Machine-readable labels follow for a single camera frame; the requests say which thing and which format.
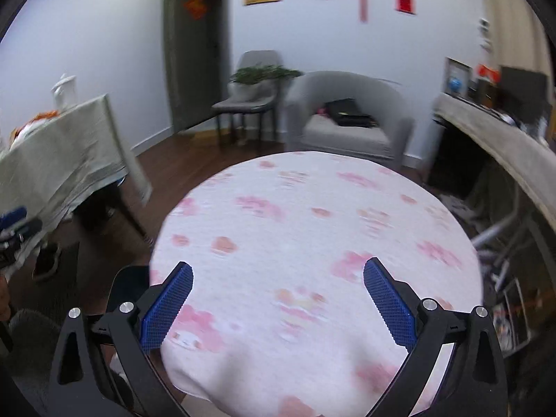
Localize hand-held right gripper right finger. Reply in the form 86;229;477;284
363;257;510;417

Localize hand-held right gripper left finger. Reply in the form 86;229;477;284
47;262;195;417

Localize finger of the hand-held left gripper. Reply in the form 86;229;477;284
0;207;27;231
0;218;44;248

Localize black shoe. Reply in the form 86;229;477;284
32;243;64;283

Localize dark round stool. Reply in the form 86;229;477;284
108;265;150;313

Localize table with beige tablecloth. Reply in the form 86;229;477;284
0;94;153;265

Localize grey fabric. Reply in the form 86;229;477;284
9;308;62;400

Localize orange and white bag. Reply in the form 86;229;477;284
11;111;59;140

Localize white kettle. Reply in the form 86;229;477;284
51;74;78;109

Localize desk with beige fringed cloth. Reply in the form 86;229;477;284
432;92;556;222

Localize black bag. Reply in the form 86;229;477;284
325;98;374;128

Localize grey armchair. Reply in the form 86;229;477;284
284;71;414;170

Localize grey door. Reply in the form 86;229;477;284
163;0;233;133

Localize brown wooden box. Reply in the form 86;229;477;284
473;82;498;107

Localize potted plant in white pot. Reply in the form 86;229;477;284
229;66;272;88
265;65;303;81

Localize black monitor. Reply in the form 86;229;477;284
499;66;549;118

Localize small red flags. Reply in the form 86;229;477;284
475;64;500;83

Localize grey dining chair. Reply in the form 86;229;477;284
212;50;282;146

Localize red door decoration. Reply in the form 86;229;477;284
182;0;207;19

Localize beige curtain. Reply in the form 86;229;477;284
482;0;552;74

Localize orange cable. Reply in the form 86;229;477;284
493;297;548;318

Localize picture frame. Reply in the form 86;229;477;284
444;57;473;98

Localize white security camera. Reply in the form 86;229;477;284
478;18;493;50

